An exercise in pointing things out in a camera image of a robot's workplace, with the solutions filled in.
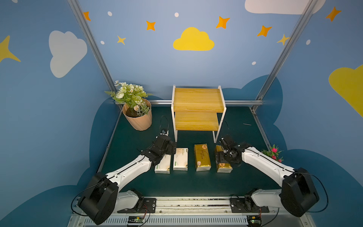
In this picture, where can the white tissue pack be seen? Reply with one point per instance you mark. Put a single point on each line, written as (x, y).
(180, 162)
(164, 166)

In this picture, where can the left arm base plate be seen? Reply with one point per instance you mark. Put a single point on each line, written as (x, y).
(141, 206)

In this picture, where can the right green circuit board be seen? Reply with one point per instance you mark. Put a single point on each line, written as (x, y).
(254, 221)

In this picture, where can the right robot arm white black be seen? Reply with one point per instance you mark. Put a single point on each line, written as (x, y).
(297, 193)

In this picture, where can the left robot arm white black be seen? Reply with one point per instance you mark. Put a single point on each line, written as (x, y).
(103, 195)

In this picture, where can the aluminium mounting rail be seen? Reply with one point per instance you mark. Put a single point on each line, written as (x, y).
(212, 211)

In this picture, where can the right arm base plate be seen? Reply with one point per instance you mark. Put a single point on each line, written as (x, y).
(241, 205)

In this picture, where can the two-tier wooden white shelf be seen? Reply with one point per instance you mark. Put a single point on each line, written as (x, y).
(197, 109)

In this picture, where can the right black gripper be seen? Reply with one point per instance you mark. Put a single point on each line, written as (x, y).
(227, 144)

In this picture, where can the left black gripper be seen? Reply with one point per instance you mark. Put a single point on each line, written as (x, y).
(165, 142)

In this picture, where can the small white pot pink flowers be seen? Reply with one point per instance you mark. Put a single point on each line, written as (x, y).
(274, 153)

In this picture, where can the gold tissue pack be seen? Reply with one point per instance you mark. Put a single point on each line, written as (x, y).
(221, 164)
(202, 158)

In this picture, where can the left green circuit board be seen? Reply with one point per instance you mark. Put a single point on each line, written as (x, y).
(135, 220)

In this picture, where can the green circuit board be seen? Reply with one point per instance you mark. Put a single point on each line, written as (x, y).
(135, 220)
(254, 221)

